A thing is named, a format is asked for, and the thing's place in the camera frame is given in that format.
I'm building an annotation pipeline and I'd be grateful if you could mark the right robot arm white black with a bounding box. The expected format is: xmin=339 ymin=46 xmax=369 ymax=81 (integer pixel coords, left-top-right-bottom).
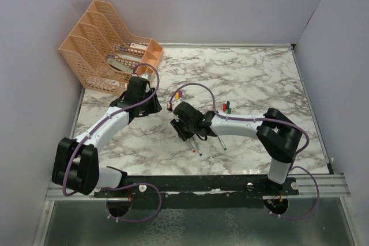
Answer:
xmin=170 ymin=101 xmax=303 ymax=195

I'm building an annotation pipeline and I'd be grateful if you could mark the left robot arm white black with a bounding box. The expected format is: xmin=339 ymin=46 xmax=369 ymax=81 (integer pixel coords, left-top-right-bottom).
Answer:
xmin=51 ymin=74 xmax=161 ymax=197

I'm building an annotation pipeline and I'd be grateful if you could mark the white pen red end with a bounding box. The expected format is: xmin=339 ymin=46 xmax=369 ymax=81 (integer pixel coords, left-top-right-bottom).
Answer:
xmin=187 ymin=139 xmax=196 ymax=153

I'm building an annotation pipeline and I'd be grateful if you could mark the white pen blue end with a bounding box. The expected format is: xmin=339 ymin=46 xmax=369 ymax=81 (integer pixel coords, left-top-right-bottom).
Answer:
xmin=192 ymin=137 xmax=202 ymax=156

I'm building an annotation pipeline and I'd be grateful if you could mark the white pen green end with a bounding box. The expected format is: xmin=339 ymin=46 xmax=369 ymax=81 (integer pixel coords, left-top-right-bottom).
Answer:
xmin=217 ymin=136 xmax=227 ymax=151

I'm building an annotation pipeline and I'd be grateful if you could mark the grey stapler in organizer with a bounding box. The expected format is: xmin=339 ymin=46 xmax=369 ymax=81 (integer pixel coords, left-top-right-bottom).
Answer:
xmin=107 ymin=58 xmax=133 ymax=74

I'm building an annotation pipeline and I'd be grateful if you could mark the white card in organizer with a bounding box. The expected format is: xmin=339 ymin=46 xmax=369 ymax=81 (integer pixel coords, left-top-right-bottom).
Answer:
xmin=130 ymin=43 xmax=148 ymax=51

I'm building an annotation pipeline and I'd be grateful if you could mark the orange mesh file organizer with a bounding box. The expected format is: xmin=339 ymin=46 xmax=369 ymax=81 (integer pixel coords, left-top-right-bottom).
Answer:
xmin=59 ymin=0 xmax=164 ymax=96

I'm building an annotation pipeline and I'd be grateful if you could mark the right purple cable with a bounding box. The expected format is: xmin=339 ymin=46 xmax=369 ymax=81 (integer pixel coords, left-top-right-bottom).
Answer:
xmin=166 ymin=83 xmax=319 ymax=220

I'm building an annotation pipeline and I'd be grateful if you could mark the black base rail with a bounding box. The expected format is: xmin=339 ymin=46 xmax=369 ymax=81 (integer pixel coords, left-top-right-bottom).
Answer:
xmin=94 ymin=175 xmax=299 ymax=210

